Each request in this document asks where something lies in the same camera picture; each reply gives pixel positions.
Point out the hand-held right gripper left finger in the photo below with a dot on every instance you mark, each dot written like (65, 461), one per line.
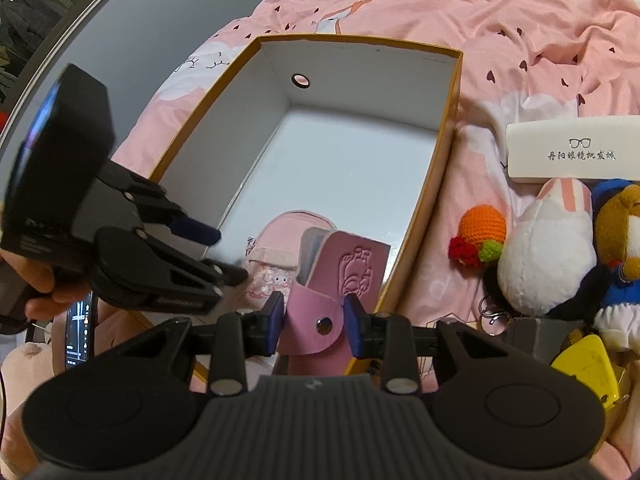
(274, 322)

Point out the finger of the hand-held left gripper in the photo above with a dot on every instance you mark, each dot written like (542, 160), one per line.
(210, 272)
(195, 231)

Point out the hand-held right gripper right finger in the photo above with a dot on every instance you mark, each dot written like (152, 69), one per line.
(355, 327)

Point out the pink embossed key pouch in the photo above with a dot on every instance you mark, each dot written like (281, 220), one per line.
(320, 305)

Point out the small pink cartoon bag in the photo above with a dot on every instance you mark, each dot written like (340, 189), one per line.
(280, 240)

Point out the orange-edged cardboard box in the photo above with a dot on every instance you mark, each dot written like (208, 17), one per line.
(350, 160)

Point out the person's left hand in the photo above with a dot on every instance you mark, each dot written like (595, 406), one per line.
(45, 290)

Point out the black smartphone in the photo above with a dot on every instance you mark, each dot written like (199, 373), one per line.
(77, 330)

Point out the wardrobe with hanging clothes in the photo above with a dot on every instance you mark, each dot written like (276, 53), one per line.
(30, 10)

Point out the small grey box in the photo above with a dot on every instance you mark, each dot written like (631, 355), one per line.
(540, 335)

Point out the yellow plastic pick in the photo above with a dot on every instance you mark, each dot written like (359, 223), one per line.
(585, 365)

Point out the white glasses case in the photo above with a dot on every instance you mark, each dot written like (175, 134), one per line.
(550, 135)

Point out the pink printed bedsheet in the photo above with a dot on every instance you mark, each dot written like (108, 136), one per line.
(500, 35)

